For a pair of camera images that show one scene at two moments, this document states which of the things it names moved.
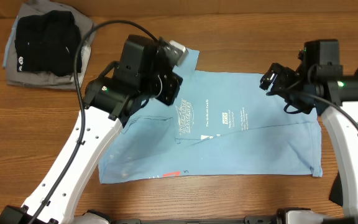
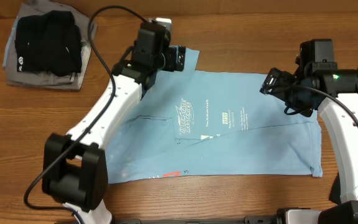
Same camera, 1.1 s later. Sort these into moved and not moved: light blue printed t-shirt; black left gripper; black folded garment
Moved: black left gripper
Not moved: light blue printed t-shirt; black folded garment
